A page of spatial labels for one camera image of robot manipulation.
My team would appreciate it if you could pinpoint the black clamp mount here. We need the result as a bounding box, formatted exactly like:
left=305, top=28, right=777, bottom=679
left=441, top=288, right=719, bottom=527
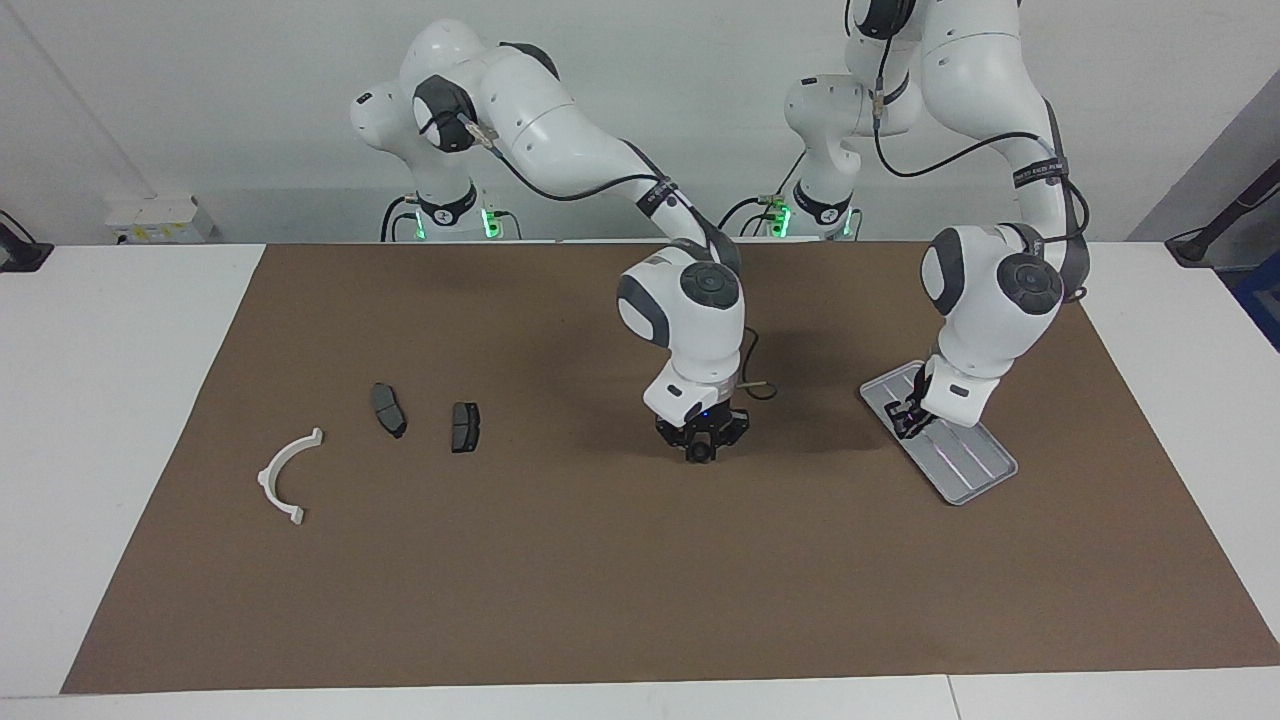
left=0, top=210, right=53, bottom=273

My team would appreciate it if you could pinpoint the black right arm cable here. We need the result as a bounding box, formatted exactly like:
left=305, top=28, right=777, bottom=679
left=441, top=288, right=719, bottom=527
left=470, top=120, right=779, bottom=401

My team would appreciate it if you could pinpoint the white semicircular bracket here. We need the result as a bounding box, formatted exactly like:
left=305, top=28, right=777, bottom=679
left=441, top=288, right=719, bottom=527
left=257, top=427, right=326, bottom=527

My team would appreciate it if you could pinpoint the white power box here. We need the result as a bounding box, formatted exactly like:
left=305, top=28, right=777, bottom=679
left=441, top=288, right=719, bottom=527
left=105, top=193, right=216, bottom=246

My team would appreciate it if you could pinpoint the curved dark brake pad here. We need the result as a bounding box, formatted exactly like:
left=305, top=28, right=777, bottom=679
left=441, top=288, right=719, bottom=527
left=371, top=382, right=409, bottom=440

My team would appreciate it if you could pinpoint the grey metal tray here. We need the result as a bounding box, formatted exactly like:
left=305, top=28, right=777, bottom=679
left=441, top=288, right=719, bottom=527
left=860, top=360, right=1019, bottom=506

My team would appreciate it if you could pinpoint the brown table mat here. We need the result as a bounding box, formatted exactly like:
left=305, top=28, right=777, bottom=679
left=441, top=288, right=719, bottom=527
left=60, top=240, right=1280, bottom=694

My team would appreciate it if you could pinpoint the black stand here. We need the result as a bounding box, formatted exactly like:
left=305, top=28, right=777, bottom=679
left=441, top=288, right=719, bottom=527
left=1165, top=160, right=1280, bottom=266

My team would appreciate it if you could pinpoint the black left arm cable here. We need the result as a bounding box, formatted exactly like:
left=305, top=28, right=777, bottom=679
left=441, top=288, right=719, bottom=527
left=870, top=60, right=1091, bottom=301

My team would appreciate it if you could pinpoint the black left base cable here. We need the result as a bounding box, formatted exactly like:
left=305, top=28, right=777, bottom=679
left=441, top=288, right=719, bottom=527
left=718, top=195, right=791, bottom=239

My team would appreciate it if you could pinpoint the blue box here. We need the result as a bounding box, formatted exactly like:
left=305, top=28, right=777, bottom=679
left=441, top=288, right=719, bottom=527
left=1232, top=262, right=1280, bottom=353

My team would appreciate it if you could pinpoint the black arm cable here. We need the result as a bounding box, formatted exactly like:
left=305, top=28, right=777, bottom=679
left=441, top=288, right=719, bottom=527
left=470, top=120, right=779, bottom=401
left=870, top=60, right=1091, bottom=301

